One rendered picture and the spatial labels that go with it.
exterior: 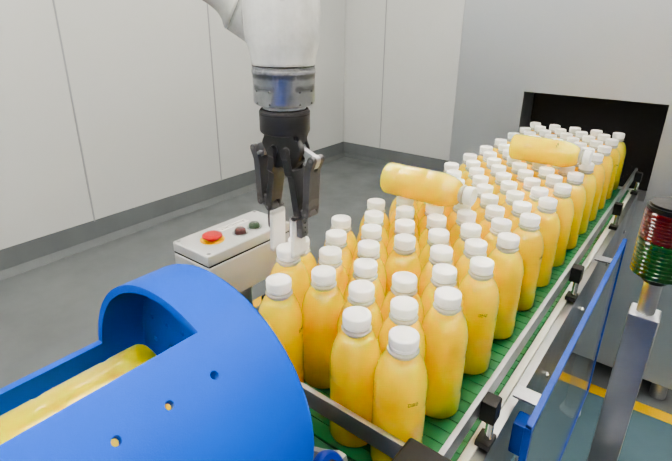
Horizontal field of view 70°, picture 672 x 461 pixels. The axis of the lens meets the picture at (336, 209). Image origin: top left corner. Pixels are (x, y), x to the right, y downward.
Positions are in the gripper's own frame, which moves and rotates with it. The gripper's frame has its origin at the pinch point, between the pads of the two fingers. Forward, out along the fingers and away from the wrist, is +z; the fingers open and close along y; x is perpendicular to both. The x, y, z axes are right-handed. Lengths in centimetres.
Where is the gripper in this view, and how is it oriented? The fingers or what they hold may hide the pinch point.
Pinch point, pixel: (287, 232)
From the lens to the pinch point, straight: 78.3
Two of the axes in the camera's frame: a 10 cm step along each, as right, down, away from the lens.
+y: 7.9, 2.4, -5.7
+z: -0.1, 9.3, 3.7
